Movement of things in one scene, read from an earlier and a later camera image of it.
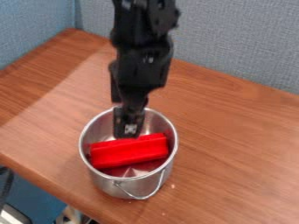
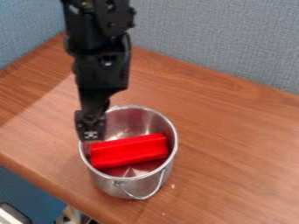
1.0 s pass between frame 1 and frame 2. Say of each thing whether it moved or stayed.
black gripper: moved
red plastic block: stayed
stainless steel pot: stayed
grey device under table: stayed
